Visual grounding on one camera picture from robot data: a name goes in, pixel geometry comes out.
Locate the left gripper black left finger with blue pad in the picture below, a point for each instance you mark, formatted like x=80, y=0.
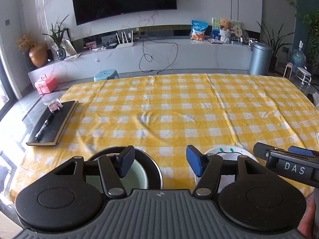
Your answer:
x=113, y=167

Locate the black pen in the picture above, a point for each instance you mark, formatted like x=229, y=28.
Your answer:
x=47, y=121

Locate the green ceramic bowl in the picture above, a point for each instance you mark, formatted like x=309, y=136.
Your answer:
x=136, y=178

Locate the white wifi router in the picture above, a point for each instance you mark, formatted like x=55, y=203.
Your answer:
x=124, y=40

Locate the blue steel bowl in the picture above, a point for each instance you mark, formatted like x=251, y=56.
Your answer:
x=155, y=179

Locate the light blue plastic stool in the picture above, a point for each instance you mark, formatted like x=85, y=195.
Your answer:
x=106, y=75

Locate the person's hand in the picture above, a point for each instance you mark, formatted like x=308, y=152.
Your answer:
x=307, y=227

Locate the white round stool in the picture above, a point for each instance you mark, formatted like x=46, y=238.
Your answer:
x=302, y=79

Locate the blue water jug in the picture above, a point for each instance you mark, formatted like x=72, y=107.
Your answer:
x=297, y=57

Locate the yellow checkered tablecloth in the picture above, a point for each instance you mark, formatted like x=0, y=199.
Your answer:
x=163, y=114

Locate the potted green plant glass vase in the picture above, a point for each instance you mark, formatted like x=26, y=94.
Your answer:
x=57, y=34

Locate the white painted plate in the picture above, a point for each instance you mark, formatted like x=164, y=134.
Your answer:
x=231, y=153

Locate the blue snack bag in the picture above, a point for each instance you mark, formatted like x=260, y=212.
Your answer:
x=198, y=29

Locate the pink storage box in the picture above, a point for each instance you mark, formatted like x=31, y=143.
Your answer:
x=45, y=84

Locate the brown teddy bear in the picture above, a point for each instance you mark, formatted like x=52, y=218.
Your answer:
x=225, y=31

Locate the white marble tv cabinet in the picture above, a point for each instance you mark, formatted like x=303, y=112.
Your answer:
x=149, y=56

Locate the black notebook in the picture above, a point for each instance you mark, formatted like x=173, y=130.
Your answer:
x=53, y=132

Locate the grey metal trash can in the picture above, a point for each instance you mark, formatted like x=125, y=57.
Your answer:
x=260, y=58

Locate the hanging ivy plant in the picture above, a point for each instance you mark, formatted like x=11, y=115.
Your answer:
x=306, y=26

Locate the copper round vase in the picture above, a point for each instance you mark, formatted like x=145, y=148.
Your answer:
x=39, y=55

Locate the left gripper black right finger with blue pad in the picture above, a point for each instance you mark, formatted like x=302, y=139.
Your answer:
x=208, y=169

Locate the tall potted floor plant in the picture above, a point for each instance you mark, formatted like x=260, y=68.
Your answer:
x=275, y=41

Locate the pink clip packet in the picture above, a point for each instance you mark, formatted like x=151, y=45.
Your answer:
x=55, y=105

